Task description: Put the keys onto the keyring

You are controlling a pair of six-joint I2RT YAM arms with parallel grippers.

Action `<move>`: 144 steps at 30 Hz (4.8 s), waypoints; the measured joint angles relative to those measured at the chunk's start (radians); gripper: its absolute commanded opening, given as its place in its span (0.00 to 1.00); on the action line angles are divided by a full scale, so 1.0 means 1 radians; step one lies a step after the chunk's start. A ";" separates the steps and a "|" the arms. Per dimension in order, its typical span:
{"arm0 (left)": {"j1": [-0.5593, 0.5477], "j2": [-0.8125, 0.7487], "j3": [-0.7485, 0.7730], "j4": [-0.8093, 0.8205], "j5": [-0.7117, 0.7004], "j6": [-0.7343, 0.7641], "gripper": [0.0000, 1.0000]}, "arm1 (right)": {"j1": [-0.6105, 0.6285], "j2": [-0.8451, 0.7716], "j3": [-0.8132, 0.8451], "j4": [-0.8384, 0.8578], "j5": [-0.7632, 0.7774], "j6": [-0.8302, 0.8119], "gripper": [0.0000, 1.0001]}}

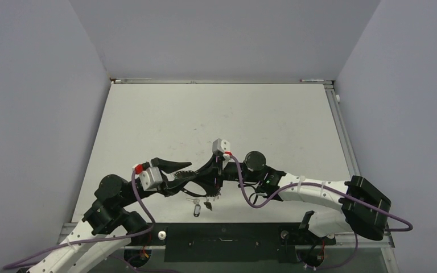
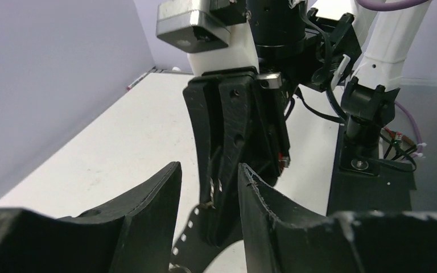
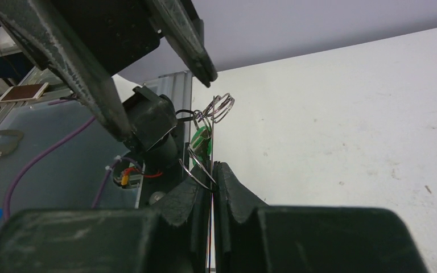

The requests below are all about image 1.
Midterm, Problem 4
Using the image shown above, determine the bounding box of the aluminium frame rail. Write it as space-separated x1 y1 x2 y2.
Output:
324 84 391 242

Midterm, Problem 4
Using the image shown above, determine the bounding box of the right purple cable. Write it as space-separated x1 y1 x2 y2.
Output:
229 154 414 271

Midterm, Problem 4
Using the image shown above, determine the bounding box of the purple cable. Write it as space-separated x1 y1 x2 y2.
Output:
229 154 414 271
2 169 182 273

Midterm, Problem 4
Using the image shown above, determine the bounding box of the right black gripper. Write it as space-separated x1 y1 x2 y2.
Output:
194 152 261 188

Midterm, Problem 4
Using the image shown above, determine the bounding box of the red white marker pen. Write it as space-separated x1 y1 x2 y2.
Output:
300 79 325 83

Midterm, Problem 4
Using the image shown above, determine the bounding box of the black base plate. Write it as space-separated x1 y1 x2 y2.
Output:
123 222 336 267

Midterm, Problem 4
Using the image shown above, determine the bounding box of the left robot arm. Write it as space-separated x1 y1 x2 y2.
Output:
15 158 191 272

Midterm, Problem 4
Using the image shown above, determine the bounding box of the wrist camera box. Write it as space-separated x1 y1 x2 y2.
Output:
212 138 230 156
133 162 163 191

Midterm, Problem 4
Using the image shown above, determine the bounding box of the key with grey tag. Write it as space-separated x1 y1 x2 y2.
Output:
187 198 201 217

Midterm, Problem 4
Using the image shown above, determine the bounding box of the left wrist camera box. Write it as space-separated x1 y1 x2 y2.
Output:
133 162 163 191

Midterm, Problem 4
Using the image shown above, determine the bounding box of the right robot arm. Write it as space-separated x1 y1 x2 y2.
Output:
192 151 391 243

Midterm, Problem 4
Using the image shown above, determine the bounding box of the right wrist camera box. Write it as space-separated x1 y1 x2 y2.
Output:
212 138 230 156

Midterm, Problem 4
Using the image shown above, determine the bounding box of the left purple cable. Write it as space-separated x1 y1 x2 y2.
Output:
2 169 182 273

